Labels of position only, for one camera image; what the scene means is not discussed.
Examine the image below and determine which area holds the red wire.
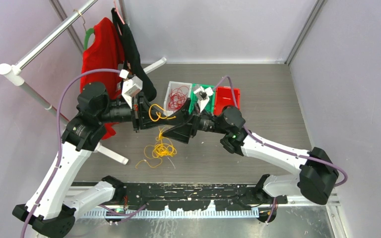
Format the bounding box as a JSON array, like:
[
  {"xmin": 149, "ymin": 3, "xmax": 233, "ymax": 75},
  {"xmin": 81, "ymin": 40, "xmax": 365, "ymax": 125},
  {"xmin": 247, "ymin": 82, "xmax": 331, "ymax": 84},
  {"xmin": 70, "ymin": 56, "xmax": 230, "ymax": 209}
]
[{"xmin": 167, "ymin": 86, "xmax": 191, "ymax": 113}]

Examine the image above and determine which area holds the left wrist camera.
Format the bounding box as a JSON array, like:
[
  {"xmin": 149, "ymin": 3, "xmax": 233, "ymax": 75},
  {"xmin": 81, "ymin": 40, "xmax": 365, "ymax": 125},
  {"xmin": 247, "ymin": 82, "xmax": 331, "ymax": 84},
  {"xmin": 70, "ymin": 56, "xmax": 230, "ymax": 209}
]
[{"xmin": 119, "ymin": 69, "xmax": 144, "ymax": 109}]

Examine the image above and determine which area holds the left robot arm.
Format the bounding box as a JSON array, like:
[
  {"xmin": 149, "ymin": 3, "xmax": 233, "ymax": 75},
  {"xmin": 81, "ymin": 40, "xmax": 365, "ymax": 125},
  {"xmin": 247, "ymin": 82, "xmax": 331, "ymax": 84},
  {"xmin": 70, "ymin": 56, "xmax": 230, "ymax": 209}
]
[{"xmin": 12, "ymin": 82, "xmax": 180, "ymax": 238}]

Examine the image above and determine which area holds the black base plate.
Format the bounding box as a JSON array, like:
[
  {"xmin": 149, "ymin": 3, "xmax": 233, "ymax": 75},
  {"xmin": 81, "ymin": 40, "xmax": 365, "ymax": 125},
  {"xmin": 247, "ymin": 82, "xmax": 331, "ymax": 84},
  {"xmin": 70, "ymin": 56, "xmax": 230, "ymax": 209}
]
[{"xmin": 93, "ymin": 182, "xmax": 288, "ymax": 212}]

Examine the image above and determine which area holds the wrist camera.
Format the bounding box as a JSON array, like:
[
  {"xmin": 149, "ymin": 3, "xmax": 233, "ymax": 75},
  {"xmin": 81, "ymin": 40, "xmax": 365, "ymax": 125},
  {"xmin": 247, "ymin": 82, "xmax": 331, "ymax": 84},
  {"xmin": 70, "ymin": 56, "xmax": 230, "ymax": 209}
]
[
  {"xmin": 119, "ymin": 69, "xmax": 144, "ymax": 109},
  {"xmin": 192, "ymin": 84, "xmax": 214, "ymax": 113}
]

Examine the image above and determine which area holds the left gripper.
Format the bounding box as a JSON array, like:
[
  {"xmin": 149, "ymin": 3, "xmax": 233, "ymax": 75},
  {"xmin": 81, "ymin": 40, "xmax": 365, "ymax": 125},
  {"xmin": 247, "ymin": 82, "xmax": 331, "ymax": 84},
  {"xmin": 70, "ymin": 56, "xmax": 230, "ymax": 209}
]
[{"xmin": 97, "ymin": 92, "xmax": 169, "ymax": 133}]

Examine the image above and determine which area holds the white clothes rack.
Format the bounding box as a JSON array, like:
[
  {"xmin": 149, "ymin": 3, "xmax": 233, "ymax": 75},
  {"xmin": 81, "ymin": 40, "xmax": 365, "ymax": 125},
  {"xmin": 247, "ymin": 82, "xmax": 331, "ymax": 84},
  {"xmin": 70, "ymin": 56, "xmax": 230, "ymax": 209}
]
[{"xmin": 0, "ymin": 0, "xmax": 168, "ymax": 166}]

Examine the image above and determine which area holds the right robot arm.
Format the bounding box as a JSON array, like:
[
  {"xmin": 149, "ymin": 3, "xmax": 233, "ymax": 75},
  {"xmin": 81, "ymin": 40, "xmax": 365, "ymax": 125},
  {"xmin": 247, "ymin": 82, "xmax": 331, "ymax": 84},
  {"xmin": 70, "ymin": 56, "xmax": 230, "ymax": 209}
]
[{"xmin": 163, "ymin": 106, "xmax": 339, "ymax": 205}]

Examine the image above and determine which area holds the white plastic bin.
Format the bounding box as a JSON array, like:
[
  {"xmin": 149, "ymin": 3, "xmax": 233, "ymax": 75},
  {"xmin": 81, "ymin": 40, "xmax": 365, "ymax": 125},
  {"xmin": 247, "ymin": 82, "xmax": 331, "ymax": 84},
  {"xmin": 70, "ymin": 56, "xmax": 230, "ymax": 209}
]
[{"xmin": 164, "ymin": 81, "xmax": 192, "ymax": 116}]

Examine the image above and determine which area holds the green plastic bin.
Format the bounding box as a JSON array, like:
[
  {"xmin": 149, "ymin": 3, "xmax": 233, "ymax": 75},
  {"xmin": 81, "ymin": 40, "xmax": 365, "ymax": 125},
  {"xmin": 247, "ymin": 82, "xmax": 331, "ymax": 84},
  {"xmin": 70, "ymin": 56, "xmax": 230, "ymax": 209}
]
[{"xmin": 189, "ymin": 84, "xmax": 215, "ymax": 114}]

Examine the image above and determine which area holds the red shirt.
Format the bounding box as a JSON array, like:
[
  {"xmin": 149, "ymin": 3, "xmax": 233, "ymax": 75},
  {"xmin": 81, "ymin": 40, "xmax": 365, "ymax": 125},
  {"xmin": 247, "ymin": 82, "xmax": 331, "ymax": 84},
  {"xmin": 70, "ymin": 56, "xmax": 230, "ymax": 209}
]
[{"xmin": 79, "ymin": 17, "xmax": 126, "ymax": 141}]

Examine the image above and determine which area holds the red plastic bin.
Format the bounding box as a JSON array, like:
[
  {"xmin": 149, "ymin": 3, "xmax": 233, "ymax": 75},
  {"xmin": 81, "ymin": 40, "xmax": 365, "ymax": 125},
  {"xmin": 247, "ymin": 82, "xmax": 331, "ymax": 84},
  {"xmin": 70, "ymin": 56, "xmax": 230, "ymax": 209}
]
[{"xmin": 213, "ymin": 86, "xmax": 235, "ymax": 116}]

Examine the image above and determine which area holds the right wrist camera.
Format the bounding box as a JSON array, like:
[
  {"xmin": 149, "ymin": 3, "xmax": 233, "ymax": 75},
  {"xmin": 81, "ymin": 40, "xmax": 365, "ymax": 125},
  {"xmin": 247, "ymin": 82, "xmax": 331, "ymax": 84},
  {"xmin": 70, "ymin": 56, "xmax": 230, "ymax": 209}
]
[{"xmin": 192, "ymin": 84, "xmax": 214, "ymax": 113}]

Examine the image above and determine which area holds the black shirt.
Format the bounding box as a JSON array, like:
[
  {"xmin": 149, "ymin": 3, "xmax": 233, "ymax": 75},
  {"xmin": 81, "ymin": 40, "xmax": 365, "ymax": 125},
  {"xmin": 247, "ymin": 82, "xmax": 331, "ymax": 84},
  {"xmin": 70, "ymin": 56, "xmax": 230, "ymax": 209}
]
[{"xmin": 111, "ymin": 8, "xmax": 157, "ymax": 102}]

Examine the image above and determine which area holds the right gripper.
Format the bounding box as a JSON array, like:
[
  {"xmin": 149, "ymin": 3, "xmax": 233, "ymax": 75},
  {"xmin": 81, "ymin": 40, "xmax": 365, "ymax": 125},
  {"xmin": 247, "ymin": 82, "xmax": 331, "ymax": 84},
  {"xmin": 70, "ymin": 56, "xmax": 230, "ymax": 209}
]
[{"xmin": 162, "ymin": 97, "xmax": 229, "ymax": 144}]

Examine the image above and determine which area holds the green hanger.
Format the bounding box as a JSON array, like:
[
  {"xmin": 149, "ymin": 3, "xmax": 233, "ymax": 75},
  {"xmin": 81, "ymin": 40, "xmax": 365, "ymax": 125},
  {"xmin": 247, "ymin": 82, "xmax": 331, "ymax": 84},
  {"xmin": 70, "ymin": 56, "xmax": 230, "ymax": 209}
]
[{"xmin": 83, "ymin": 28, "xmax": 95, "ymax": 51}]

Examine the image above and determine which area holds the yellow wire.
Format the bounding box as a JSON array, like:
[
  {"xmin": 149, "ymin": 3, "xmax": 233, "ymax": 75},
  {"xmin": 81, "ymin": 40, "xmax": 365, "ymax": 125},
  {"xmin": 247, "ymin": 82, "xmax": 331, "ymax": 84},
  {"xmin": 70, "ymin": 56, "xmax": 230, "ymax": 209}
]
[{"xmin": 134, "ymin": 104, "xmax": 178, "ymax": 170}]

